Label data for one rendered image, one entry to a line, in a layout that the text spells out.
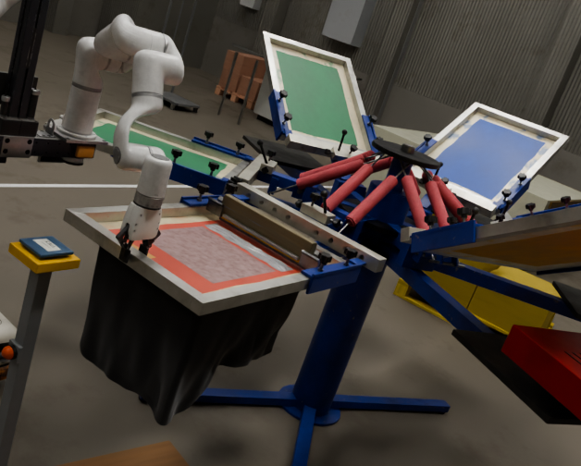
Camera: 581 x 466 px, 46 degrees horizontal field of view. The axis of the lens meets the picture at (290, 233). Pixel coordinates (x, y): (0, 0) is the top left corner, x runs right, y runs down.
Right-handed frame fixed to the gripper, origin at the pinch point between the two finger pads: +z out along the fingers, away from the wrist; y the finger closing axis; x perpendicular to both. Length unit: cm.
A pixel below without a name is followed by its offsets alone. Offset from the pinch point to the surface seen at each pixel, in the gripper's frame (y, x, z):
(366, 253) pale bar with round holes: -80, 29, -6
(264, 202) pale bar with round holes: -80, -19, -4
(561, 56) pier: -864, -165, -128
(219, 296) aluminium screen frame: -5.7, 27.9, -0.9
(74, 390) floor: -48, -59, 98
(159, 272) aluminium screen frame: 1.6, 12.2, -0.9
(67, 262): 16.7, -5.6, 3.2
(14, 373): 21.1, -11.1, 39.7
